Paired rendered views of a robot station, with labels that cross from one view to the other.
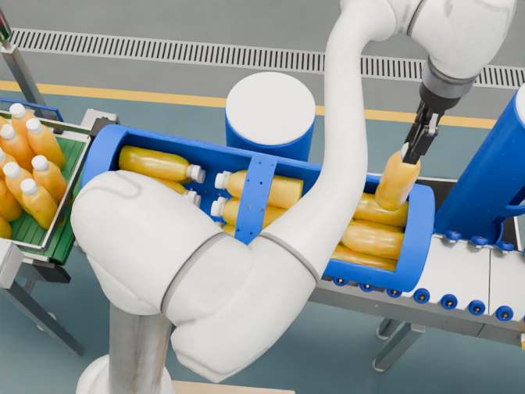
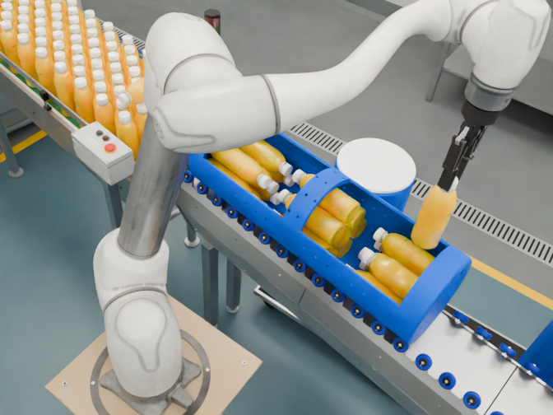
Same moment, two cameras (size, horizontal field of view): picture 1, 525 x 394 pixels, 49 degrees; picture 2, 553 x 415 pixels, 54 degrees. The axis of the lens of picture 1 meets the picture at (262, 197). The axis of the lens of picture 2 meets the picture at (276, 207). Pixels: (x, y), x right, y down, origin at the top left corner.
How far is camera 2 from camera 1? 0.56 m
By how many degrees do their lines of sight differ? 22
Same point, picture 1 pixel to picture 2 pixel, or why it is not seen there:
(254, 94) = (369, 150)
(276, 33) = (436, 174)
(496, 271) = (512, 387)
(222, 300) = (201, 83)
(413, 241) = (427, 281)
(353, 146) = (360, 60)
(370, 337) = not seen: outside the picture
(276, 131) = (369, 180)
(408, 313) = (406, 379)
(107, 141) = not seen: hidden behind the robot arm
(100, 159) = not seen: hidden behind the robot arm
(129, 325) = (148, 136)
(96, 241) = (153, 35)
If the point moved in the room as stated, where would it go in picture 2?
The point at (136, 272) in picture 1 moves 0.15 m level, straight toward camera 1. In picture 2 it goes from (162, 55) to (144, 111)
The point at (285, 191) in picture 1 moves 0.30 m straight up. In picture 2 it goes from (342, 201) to (363, 116)
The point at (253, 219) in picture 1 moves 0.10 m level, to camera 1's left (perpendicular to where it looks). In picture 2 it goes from (304, 206) to (275, 189)
